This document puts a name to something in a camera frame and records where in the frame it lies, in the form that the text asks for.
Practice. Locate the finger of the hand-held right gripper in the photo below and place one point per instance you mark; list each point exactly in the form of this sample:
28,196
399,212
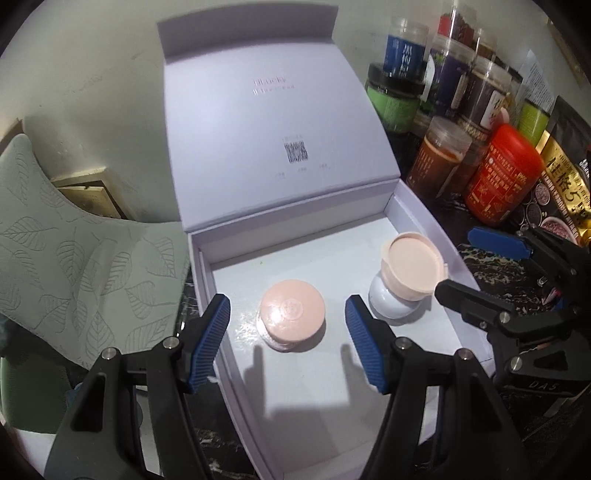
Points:
471,304
496,241

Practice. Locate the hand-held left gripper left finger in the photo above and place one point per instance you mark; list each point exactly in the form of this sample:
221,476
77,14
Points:
207,346

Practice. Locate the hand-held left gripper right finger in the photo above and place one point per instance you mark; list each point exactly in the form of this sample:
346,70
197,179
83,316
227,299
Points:
367,346

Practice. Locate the white domed bottle cap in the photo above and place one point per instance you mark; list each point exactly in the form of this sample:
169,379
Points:
388,302

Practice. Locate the cream pink cosmetic bottle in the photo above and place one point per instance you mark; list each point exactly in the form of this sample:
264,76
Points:
411,265

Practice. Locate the pink cream jar black lid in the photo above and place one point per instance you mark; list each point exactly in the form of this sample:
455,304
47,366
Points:
291,311

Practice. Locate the white hinged gift box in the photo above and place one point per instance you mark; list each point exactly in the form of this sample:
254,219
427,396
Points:
277,115

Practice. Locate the red canister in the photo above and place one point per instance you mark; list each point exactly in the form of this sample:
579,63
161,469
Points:
503,177

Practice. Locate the jar red brown contents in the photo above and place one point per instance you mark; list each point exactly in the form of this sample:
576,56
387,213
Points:
471,164

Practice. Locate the black gold oat bag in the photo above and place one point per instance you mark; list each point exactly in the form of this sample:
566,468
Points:
563,184

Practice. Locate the jar orange powder contents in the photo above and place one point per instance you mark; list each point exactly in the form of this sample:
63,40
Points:
436,157

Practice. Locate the green label jar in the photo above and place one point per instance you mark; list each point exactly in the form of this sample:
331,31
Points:
535,122

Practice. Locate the brown jar white label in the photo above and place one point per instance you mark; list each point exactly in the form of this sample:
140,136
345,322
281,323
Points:
487,99

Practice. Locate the jar yellow sliced contents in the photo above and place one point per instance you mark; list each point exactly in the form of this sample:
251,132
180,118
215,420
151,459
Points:
512,87

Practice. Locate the grey leaf pattern chair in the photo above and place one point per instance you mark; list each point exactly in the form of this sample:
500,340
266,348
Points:
69,258

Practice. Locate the dark blue label jar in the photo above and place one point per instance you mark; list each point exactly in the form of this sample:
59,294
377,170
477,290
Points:
450,78

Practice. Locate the green jar black lid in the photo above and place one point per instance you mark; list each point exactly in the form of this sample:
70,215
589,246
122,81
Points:
392,104

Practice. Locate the white printed paper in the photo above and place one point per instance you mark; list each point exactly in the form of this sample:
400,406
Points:
540,74

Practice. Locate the green seat cushion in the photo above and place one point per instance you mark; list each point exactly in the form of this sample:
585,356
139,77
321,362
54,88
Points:
27,397

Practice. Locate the wooden framed panel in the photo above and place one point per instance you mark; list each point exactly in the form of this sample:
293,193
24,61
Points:
87,198

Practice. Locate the small clear jar brown contents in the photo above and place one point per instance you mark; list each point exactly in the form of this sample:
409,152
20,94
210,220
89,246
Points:
485,44

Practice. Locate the blue label clear jar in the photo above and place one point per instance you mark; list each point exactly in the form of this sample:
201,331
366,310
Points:
405,48

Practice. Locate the tall jar red contents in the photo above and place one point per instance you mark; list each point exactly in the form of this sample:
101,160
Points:
457,21

